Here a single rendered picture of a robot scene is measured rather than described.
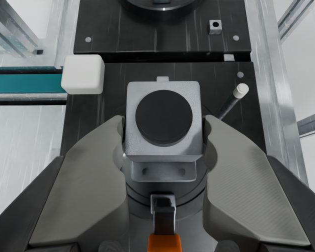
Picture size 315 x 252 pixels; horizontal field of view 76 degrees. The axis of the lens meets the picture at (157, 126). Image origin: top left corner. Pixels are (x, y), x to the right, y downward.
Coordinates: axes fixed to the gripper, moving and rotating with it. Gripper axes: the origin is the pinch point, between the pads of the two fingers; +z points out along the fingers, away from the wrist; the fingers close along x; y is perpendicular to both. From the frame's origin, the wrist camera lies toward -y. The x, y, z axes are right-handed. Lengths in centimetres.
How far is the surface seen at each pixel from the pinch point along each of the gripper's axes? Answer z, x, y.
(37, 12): 37.8, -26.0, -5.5
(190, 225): 2.0, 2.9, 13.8
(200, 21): 20.7, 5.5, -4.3
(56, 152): 7.8, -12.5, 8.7
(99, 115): 10.8, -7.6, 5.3
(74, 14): 23.1, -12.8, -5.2
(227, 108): 4.1, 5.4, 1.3
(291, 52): 30.1, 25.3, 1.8
